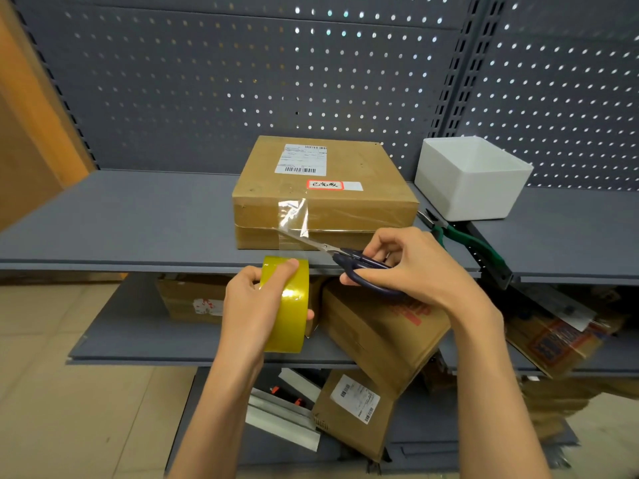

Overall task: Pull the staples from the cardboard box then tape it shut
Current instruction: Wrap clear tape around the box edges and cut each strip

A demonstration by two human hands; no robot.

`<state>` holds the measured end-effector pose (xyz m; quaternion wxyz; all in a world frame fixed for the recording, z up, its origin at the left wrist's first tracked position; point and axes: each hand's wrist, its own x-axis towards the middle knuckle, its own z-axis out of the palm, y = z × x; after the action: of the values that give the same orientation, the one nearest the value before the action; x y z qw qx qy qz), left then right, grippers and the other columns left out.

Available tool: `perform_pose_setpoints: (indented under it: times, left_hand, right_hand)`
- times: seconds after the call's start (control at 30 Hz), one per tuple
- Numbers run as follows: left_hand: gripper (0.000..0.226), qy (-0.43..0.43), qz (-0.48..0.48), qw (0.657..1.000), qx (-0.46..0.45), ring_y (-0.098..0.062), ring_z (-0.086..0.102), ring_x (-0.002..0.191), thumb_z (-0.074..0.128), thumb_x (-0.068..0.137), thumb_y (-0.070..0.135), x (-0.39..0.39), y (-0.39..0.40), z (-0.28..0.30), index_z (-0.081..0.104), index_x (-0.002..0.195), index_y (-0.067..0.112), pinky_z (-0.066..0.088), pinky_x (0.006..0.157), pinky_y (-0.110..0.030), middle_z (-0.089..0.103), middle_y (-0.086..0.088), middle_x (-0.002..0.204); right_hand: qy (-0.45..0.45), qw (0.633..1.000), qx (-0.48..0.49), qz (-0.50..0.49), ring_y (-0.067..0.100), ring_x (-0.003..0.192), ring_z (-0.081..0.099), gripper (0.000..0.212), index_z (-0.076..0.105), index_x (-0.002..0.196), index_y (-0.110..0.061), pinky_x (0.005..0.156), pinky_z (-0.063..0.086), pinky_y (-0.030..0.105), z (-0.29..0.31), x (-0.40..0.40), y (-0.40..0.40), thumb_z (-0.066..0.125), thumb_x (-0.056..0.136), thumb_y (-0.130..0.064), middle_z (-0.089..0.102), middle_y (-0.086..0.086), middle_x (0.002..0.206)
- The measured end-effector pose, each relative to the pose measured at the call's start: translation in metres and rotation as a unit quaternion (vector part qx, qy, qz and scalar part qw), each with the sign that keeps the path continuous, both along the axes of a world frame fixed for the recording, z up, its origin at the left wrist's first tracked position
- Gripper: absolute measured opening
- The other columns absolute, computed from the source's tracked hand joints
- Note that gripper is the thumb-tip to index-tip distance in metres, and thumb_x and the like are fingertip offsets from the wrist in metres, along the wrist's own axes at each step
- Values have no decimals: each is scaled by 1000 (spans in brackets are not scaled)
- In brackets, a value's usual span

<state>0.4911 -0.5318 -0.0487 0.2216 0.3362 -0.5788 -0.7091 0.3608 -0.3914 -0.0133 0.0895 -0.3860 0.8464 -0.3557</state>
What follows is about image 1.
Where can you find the grey perforated back panel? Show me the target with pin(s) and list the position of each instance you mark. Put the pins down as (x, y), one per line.
(564, 94)
(249, 84)

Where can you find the cardboard box torn white sticker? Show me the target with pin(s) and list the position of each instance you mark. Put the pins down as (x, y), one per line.
(194, 299)

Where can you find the cardboard box red lettering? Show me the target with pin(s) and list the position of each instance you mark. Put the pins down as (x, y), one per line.
(384, 339)

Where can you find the cardboard box red blue print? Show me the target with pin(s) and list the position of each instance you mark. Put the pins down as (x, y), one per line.
(559, 339)

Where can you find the cardboard box barcode label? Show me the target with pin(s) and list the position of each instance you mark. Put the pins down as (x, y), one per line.
(349, 414)

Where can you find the person's left hand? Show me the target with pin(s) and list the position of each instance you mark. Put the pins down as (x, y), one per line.
(249, 314)

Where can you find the white flat strips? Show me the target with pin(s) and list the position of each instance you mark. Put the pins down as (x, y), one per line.
(284, 409)

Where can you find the black scissors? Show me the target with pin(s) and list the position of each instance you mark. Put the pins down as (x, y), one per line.
(354, 261)

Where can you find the brown wooden panel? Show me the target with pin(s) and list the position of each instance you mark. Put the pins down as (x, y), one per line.
(30, 134)

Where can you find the yellow tape roll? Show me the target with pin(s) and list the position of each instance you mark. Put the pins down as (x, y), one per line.
(292, 314)

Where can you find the white plastic bin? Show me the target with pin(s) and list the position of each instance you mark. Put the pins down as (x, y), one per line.
(474, 189)

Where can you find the person's right hand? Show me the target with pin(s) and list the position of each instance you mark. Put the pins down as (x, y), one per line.
(424, 274)

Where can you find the grey slotted upright post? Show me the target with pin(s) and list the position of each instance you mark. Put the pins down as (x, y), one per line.
(467, 64)
(55, 79)

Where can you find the brown cardboard box white labels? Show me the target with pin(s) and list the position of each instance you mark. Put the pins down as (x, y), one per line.
(359, 204)

